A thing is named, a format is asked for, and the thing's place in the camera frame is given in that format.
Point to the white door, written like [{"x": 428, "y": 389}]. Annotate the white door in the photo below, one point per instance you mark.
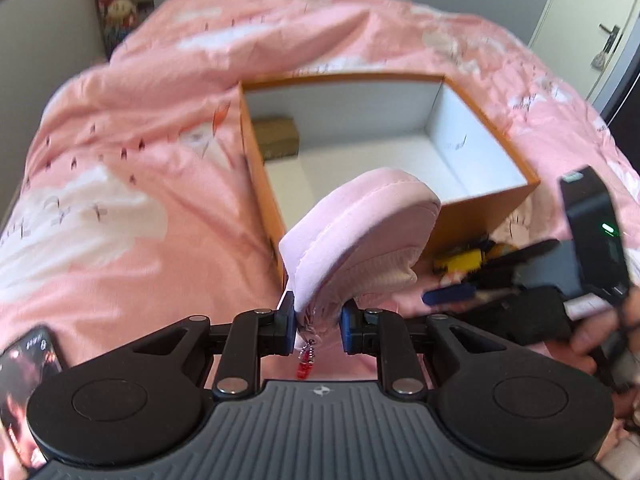
[{"x": 575, "y": 20}]

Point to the person's right hand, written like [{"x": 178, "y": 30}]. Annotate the person's right hand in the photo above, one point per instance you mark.
[{"x": 590, "y": 335}]

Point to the orange cardboard box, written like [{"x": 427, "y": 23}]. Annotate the orange cardboard box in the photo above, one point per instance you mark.
[{"x": 360, "y": 150}]

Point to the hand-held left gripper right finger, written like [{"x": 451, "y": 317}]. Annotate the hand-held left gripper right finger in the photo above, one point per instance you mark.
[{"x": 348, "y": 330}]

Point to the pink printed blanket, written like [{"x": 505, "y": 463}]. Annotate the pink printed blanket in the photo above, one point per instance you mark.
[{"x": 125, "y": 160}]

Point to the pink fabric pouch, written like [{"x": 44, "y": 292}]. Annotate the pink fabric pouch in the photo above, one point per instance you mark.
[{"x": 360, "y": 220}]

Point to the small brown cardboard box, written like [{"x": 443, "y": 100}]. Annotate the small brown cardboard box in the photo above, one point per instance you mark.
[{"x": 275, "y": 135}]

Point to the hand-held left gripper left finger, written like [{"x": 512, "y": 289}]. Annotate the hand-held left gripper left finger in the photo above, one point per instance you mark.
[{"x": 286, "y": 327}]

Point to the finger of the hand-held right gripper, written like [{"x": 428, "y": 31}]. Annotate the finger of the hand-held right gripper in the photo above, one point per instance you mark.
[
  {"x": 450, "y": 294},
  {"x": 525, "y": 252}
]

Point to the yellow tape measure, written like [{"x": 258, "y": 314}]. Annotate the yellow tape measure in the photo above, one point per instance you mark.
[{"x": 457, "y": 261}]

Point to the stack of plush toys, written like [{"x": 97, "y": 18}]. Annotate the stack of plush toys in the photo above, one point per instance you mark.
[{"x": 117, "y": 5}]

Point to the black smartphone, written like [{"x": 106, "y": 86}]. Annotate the black smartphone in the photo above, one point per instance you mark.
[{"x": 20, "y": 390}]

